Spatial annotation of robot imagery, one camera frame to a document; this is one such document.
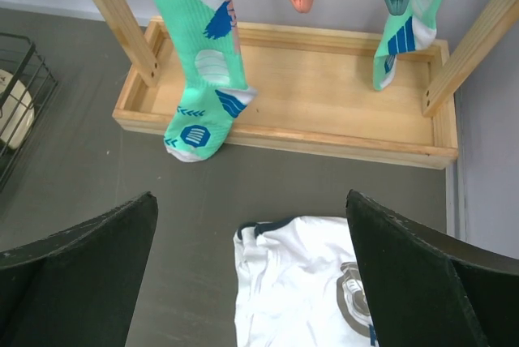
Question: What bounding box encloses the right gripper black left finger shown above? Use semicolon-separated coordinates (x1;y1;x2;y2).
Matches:
1;192;158;346

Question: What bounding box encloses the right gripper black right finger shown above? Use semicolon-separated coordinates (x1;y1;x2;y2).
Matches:
345;190;518;346

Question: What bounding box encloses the cream small plate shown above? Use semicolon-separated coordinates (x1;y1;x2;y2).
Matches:
1;80;35;150

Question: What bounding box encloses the white printed t-shirt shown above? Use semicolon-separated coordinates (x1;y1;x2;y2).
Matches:
234;216;379;346

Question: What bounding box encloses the wooden stand with tray base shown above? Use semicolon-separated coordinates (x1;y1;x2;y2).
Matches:
93;0;518;169

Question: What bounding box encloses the long green patterned sock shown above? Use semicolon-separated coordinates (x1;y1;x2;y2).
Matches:
153;0;256;163

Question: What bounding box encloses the short green patterned sock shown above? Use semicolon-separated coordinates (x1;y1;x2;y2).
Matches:
372;0;443;91

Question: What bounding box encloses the black wire dish rack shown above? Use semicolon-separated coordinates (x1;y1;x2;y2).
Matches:
1;32;58;186

